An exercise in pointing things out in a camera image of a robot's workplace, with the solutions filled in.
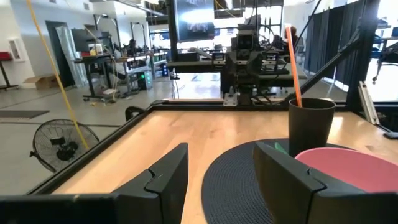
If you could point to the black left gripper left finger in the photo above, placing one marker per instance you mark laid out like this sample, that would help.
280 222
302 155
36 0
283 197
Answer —
161 193

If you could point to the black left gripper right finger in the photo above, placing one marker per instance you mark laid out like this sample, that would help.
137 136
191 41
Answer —
289 186

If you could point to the green plastic utensil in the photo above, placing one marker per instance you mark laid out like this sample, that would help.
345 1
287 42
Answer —
280 147

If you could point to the orange chopstick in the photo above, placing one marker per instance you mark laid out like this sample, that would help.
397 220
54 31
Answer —
293 68

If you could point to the pink bowl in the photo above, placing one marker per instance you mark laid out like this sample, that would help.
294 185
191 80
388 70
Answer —
357 171

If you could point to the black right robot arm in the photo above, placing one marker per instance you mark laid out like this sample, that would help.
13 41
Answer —
245 90

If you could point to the dark round woven placemat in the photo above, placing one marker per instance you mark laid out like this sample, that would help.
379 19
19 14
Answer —
230 186

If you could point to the person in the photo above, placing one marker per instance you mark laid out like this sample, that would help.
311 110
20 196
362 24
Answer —
295 32

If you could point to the black cup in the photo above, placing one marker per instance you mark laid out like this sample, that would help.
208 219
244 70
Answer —
311 130

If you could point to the large dark monitor screen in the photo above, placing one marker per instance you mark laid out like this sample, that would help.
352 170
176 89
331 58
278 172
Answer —
194 21

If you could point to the black curtain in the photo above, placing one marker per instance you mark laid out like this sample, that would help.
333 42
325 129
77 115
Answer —
329 46

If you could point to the black computer tower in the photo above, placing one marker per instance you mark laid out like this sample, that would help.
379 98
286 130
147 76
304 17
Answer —
144 81

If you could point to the black floor fan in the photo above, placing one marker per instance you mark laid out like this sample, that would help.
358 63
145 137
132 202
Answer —
66 146

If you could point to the silver aluminium extrusion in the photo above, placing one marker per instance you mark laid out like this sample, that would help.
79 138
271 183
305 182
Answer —
368 102

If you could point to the black background desk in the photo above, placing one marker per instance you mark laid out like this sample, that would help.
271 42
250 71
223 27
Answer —
93 59

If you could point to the dark floor mat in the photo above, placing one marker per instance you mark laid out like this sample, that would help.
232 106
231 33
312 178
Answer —
21 114

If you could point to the cardboard box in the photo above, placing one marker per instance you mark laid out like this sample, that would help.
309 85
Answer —
40 82

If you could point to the red case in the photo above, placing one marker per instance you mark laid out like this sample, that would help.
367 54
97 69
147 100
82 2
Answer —
4 56

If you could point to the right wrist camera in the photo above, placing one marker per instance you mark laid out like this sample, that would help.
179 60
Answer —
245 42

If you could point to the silver bracket plate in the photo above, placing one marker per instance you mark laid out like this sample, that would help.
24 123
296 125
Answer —
229 99

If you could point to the black aluminium table frame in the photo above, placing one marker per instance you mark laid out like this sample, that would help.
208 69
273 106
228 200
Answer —
186 107

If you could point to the white wall cabinet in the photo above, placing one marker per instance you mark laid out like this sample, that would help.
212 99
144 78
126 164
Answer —
15 49

